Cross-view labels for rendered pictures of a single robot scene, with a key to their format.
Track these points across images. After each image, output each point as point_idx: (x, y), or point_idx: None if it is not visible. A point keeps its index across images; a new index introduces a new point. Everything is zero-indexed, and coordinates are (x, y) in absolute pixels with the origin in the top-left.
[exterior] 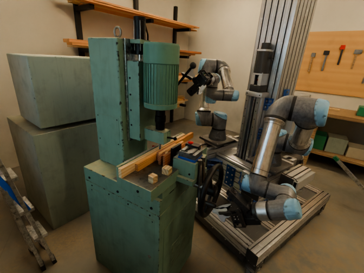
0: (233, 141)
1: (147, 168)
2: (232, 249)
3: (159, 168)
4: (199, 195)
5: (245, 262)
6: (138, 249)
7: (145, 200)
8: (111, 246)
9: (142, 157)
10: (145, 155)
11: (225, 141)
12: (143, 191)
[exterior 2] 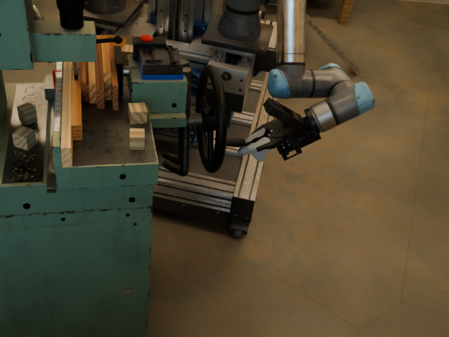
0: (141, 5)
1: (89, 125)
2: (202, 214)
3: (112, 116)
4: (187, 138)
5: (223, 224)
6: (98, 293)
7: (115, 191)
8: (12, 330)
9: (71, 107)
10: (69, 98)
11: (129, 10)
12: (137, 170)
